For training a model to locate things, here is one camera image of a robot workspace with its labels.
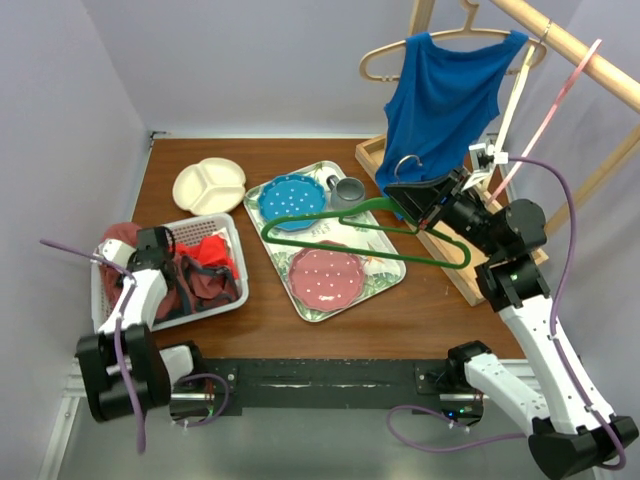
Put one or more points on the blue tank top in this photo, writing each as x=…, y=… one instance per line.
x=443, y=102

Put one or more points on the white plastic basket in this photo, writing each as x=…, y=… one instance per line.
x=210, y=290

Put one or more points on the wooden clothes rack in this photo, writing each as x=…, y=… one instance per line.
x=370, y=153

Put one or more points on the cream divided plate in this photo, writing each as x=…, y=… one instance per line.
x=210, y=186

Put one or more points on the pink dotted plate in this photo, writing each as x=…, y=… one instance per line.
x=325, y=280

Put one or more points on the maroon motorcycle tank top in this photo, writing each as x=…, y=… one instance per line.
x=165, y=276

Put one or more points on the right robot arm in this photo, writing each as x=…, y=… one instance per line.
x=568, y=424

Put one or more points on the cream wooden hanger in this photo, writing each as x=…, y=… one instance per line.
x=519, y=84

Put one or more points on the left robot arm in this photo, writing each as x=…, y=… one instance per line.
x=123, y=370

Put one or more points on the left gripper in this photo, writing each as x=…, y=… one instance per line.
x=134, y=260

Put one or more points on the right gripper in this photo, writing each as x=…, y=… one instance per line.
x=423, y=201

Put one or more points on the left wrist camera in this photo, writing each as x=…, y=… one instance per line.
x=116, y=251

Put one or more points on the red tank top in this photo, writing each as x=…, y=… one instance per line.
x=211, y=251

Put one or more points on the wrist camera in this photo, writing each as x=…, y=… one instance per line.
x=116, y=251
x=485, y=157

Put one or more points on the pink plastic hanger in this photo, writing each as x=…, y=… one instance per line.
x=568, y=84

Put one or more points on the blue dotted plate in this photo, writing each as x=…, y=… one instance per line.
x=291, y=195

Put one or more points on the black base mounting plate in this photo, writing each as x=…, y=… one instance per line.
x=324, y=384

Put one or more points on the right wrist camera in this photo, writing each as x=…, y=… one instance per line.
x=485, y=157

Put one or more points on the grey ceramic mug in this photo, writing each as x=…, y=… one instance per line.
x=345, y=193

